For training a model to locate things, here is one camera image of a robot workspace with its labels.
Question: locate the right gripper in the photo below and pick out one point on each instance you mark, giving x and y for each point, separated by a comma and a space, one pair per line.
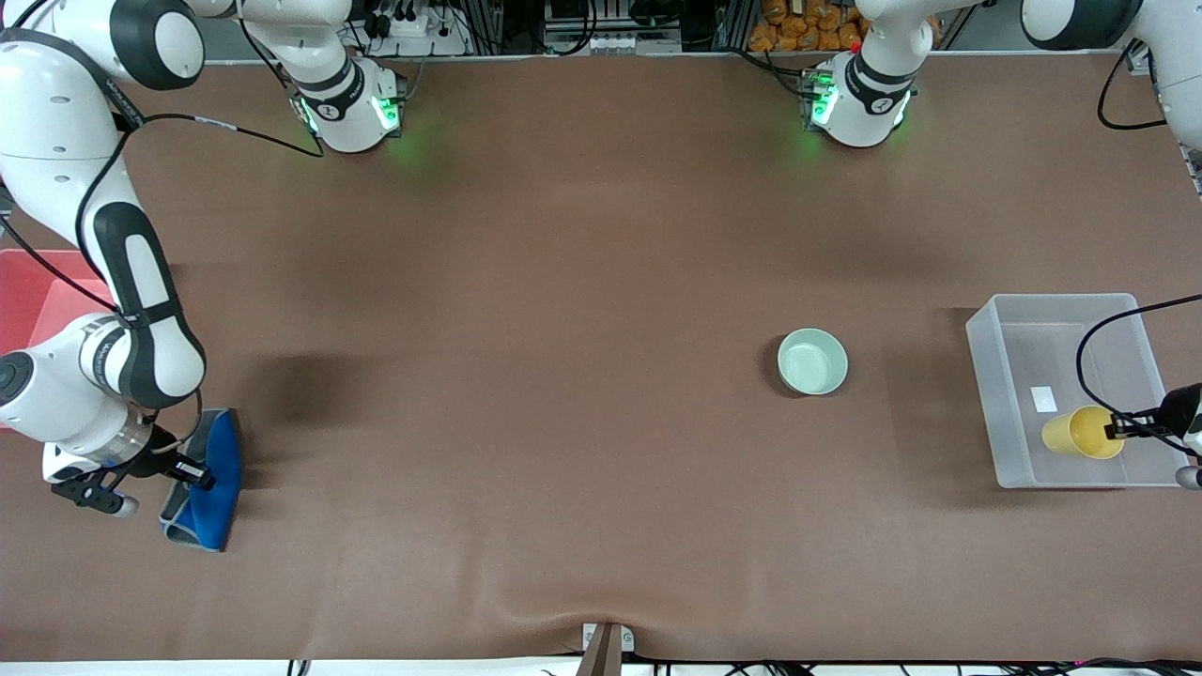
160, 456

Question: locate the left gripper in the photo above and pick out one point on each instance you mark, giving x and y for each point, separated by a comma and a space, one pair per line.
1177, 407

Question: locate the blue cloth with grey edge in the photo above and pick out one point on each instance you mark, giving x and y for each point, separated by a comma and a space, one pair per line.
214, 498

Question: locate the yellow cup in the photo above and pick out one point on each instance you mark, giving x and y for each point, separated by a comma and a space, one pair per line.
1080, 434

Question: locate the pale green bowl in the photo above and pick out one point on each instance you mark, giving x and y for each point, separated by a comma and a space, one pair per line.
812, 361

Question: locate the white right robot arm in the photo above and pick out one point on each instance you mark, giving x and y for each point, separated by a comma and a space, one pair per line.
122, 282

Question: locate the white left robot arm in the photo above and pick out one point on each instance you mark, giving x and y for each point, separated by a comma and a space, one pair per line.
869, 99

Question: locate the white label sticker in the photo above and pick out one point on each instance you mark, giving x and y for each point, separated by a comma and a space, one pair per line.
1043, 400

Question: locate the clear plastic bin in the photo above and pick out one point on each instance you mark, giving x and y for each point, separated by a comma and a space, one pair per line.
1024, 394

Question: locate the pink plastic bin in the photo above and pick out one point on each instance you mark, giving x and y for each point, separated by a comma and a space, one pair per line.
38, 291

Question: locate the brown table mat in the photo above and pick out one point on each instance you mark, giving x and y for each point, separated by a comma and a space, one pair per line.
563, 376

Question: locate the white power strip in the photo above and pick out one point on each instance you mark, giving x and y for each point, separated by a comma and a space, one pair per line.
418, 33

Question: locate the orange packaged snack bags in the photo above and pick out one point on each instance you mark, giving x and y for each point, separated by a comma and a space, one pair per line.
808, 26

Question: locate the white socket bar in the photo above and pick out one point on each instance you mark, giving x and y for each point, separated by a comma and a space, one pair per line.
610, 43

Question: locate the metal table clamp bracket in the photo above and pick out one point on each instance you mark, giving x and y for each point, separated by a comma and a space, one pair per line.
608, 646

